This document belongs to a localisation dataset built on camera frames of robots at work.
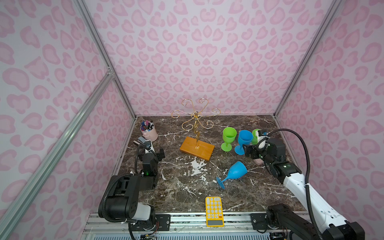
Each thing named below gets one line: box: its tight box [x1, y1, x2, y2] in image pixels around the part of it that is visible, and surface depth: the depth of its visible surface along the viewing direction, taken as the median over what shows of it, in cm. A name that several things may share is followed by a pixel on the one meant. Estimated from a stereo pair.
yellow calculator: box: [205, 196, 225, 228], surface depth 77 cm
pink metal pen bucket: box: [140, 120, 158, 142], surface depth 102 cm
